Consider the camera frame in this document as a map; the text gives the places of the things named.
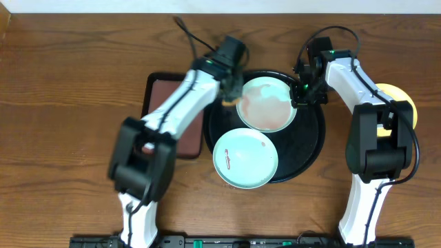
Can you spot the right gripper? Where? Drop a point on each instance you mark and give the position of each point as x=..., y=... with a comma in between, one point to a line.
x=298, y=100

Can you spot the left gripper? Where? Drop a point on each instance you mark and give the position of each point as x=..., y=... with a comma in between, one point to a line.
x=233, y=87

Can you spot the light green plate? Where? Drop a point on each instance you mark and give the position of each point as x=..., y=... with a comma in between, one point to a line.
x=266, y=104
x=245, y=158

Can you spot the yellow plate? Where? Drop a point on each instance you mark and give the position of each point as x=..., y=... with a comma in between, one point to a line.
x=396, y=94

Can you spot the orange green sponge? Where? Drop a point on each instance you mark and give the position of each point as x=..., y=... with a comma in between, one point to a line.
x=230, y=103

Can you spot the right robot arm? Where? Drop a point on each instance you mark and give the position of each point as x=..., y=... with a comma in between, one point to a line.
x=381, y=141

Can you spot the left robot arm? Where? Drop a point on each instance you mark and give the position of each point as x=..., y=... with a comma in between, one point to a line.
x=144, y=156

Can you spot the round black tray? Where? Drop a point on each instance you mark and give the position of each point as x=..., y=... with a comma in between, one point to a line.
x=298, y=145

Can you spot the black rectangular tray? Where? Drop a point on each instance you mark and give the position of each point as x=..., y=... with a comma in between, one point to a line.
x=159, y=86

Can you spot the light green plate front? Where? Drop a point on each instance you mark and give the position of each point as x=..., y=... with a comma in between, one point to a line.
x=245, y=158

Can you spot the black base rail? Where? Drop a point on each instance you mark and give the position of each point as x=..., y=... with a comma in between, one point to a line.
x=308, y=240

